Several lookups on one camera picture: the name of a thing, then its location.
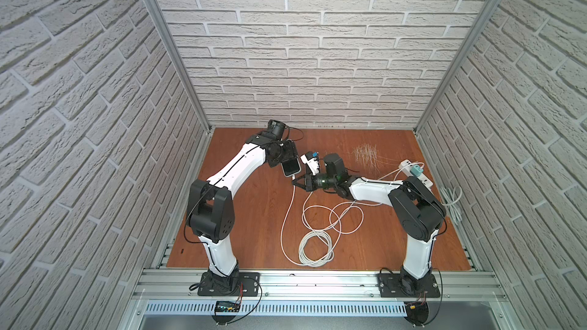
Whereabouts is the phone with grey case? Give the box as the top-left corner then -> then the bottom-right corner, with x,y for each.
281,157 -> 301,177

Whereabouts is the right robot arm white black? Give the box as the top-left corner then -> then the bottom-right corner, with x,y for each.
293,152 -> 446,296

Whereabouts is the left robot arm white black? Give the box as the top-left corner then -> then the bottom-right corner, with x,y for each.
183,119 -> 297,290

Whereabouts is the white power strip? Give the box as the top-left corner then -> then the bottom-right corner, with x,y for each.
399,160 -> 434,189

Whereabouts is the teal USB charger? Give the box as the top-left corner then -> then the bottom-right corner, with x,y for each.
411,164 -> 423,177

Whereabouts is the right controller board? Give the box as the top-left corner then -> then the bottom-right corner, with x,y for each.
405,302 -> 430,326

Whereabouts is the controller board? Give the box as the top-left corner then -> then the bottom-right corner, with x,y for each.
213,300 -> 242,314
405,302 -> 430,326

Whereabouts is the left controller board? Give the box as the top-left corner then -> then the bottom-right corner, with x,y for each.
213,300 -> 242,314

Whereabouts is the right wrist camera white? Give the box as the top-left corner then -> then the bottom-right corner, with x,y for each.
301,151 -> 320,176

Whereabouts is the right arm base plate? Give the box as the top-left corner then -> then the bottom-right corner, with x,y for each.
376,270 -> 441,299

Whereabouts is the grey power strip cord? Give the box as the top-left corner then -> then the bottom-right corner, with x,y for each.
437,185 -> 464,226

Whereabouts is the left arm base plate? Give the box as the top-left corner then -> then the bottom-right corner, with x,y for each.
197,270 -> 261,297

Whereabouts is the aluminium front rail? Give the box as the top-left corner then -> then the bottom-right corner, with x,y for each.
131,269 -> 508,317

